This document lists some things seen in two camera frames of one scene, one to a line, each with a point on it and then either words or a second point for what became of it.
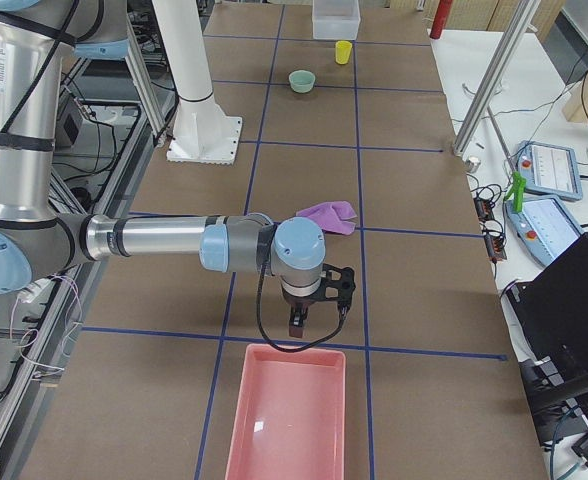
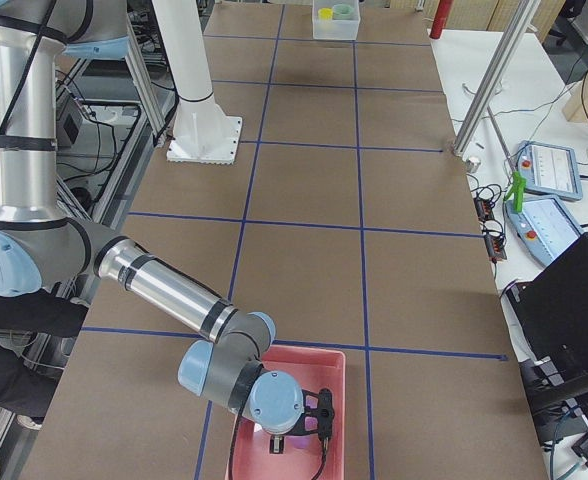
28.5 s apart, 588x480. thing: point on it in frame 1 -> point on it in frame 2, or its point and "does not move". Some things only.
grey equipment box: x=69 y=122 does not move
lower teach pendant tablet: x=543 y=226 does not move
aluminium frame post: x=495 y=76 does not move
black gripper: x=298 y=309 -> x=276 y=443
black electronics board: x=484 y=209 does not move
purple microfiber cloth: x=335 y=217 -> x=310 y=424
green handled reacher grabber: x=518 y=179 does not move
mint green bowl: x=302 y=81 -> x=342 y=11
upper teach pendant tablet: x=549 y=170 does not move
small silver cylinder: x=473 y=164 does not move
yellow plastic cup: x=343 y=49 -> x=325 y=13
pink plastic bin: x=290 y=415 does not move
